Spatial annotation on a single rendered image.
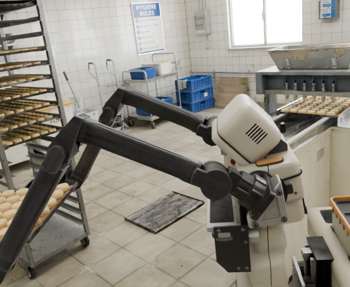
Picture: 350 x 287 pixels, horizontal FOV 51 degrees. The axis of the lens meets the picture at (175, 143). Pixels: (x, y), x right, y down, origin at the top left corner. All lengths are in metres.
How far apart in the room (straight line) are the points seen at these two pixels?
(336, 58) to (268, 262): 1.55
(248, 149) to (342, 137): 1.51
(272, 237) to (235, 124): 0.39
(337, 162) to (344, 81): 0.51
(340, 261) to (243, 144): 0.49
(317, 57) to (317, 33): 3.56
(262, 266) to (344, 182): 1.48
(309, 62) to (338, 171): 0.72
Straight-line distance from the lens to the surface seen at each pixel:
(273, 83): 2.68
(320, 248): 1.32
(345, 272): 1.23
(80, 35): 6.03
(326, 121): 2.42
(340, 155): 2.53
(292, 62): 2.57
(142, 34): 6.74
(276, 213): 0.96
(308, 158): 2.22
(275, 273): 1.22
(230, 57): 6.91
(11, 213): 1.36
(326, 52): 2.45
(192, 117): 1.30
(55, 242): 2.88
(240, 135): 1.00
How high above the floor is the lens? 1.54
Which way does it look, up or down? 18 degrees down
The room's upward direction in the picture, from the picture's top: 7 degrees counter-clockwise
